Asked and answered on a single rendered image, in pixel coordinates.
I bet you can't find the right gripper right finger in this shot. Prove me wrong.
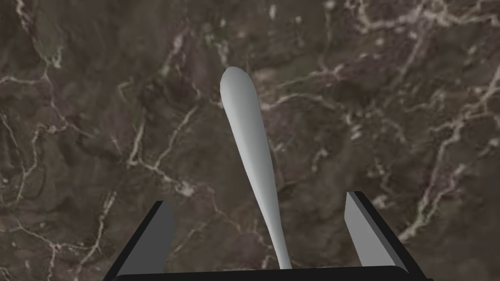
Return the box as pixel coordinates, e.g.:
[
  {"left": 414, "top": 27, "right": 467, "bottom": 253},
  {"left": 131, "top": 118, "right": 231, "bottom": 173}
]
[{"left": 344, "top": 191, "right": 427, "bottom": 280}]

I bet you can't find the grey cutlery handle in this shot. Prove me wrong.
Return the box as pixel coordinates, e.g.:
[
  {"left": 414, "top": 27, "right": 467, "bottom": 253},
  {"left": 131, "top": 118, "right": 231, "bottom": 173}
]
[{"left": 219, "top": 66, "right": 293, "bottom": 270}]

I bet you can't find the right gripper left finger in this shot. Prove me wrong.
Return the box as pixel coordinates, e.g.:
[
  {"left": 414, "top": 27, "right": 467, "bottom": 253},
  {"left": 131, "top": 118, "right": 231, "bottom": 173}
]
[{"left": 102, "top": 200, "right": 175, "bottom": 281}]

